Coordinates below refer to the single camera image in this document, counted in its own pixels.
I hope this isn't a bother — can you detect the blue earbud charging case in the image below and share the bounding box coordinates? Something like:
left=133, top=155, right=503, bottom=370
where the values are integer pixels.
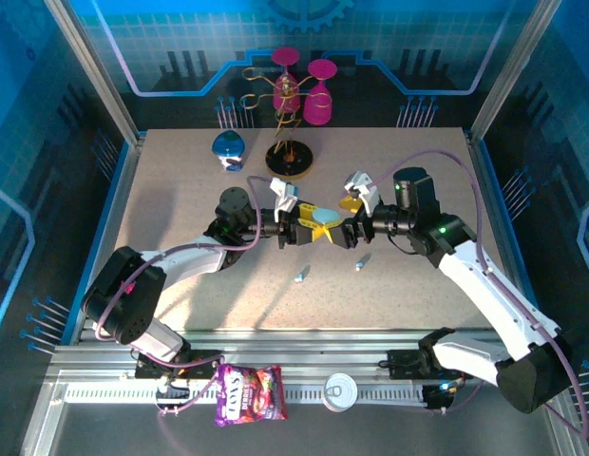
left=312, top=208, right=344, bottom=227

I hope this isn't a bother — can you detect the blue cup on stand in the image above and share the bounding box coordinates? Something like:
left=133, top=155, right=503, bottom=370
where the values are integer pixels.
left=212, top=130, right=246, bottom=173

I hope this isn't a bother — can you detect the pink wine glass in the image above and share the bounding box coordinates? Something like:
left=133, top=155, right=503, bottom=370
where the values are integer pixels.
left=270, top=47, right=303, bottom=114
left=302, top=59, right=337, bottom=127

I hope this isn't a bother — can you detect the silver tin can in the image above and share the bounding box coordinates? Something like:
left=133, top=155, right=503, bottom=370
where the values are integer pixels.
left=321, top=372, right=360, bottom=413

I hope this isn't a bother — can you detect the purple candy bag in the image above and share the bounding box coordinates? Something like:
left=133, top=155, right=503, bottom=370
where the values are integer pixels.
left=213, top=363, right=289, bottom=428

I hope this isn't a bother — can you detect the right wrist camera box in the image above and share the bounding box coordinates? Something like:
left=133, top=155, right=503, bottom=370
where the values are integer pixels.
left=343, top=170, right=382, bottom=216

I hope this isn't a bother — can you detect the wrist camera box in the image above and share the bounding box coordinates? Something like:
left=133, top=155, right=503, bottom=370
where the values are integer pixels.
left=269, top=177, right=300, bottom=223
left=343, top=170, right=382, bottom=216

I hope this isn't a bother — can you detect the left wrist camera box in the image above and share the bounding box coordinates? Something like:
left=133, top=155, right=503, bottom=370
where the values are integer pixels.
left=269, top=177, right=300, bottom=223

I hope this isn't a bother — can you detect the gold wire glass rack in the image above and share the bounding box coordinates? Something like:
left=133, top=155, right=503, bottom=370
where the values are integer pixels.
left=240, top=66, right=333, bottom=181

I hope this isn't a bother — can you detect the aluminium side rail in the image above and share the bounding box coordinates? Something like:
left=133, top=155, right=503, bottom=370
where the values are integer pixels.
left=465, top=127, right=550, bottom=346
left=68, top=135, right=146, bottom=346

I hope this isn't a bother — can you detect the aluminium frame beam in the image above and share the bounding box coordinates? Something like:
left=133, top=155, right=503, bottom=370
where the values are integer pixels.
left=42, top=330, right=569, bottom=405

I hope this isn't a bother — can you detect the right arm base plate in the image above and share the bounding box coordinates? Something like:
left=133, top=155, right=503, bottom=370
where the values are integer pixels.
left=387, top=349, right=475, bottom=381

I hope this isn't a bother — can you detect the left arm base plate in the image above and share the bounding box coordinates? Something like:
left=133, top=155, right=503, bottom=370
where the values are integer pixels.
left=132, top=349, right=222, bottom=381

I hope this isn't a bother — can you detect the white slotted cable duct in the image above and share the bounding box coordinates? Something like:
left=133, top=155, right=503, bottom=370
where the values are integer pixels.
left=64, top=385, right=431, bottom=406

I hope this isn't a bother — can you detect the aluminium frame post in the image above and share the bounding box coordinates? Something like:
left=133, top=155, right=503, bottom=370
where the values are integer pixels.
left=43, top=0, right=146, bottom=146
left=467, top=0, right=564, bottom=139

